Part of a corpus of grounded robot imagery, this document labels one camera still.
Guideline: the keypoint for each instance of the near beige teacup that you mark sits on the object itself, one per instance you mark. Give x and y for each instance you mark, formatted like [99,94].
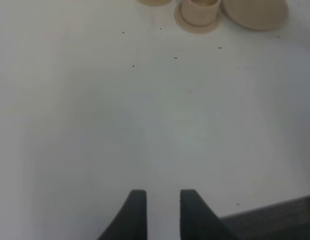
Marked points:
[200,12]

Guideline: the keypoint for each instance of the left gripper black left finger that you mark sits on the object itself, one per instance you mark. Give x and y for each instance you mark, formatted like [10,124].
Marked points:
[130,223]

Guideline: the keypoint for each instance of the far small beige saucer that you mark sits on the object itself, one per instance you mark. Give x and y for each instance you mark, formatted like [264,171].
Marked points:
[155,3]

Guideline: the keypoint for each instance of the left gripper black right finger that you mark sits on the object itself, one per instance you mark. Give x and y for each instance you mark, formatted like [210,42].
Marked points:
[198,221]

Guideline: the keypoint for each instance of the large beige teapot saucer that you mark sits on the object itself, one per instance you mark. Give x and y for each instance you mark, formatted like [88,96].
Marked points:
[257,15]

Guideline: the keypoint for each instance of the near small beige saucer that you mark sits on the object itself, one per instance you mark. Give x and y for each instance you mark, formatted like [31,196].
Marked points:
[195,29]

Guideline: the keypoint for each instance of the small beige saucer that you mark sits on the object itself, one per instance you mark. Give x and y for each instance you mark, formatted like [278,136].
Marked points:
[195,29]
[155,3]

